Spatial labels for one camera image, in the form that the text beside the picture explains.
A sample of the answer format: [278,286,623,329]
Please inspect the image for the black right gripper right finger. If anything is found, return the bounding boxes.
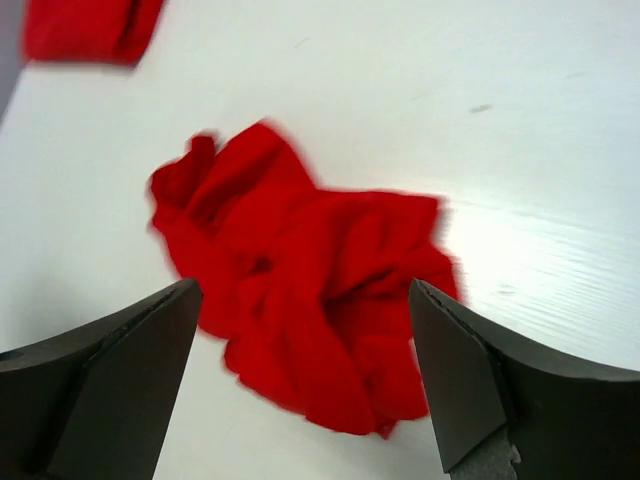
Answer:
[409,280,639,480]

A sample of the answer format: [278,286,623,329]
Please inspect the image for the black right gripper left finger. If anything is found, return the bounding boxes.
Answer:
[1,279,202,480]

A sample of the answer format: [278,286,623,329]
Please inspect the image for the red t-shirt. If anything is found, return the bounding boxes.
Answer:
[22,0,165,67]
[149,122,458,437]

